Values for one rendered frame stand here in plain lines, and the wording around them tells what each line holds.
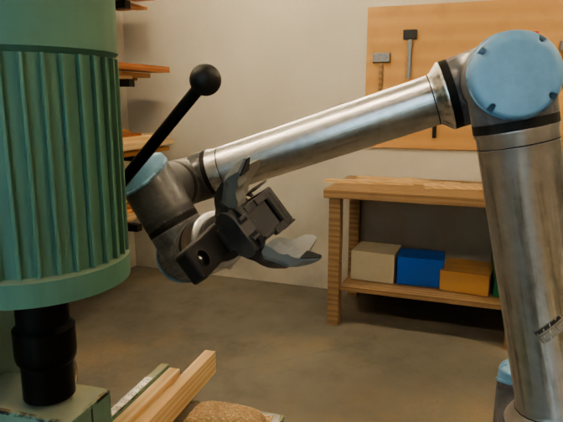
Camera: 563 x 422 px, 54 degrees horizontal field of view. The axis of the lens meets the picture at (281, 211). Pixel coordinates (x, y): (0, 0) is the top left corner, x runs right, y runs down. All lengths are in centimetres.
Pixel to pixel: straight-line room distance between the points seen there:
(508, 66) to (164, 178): 53
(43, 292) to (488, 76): 59
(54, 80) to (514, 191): 59
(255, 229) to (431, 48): 309
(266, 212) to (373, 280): 278
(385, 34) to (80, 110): 336
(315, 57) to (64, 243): 348
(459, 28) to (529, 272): 299
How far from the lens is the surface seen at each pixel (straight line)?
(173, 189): 91
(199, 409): 88
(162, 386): 89
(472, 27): 374
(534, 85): 79
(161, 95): 442
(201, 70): 61
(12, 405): 65
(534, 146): 81
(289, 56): 397
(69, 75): 50
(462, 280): 342
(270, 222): 75
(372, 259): 347
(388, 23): 379
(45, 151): 50
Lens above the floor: 138
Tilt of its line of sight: 12 degrees down
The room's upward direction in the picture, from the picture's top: straight up
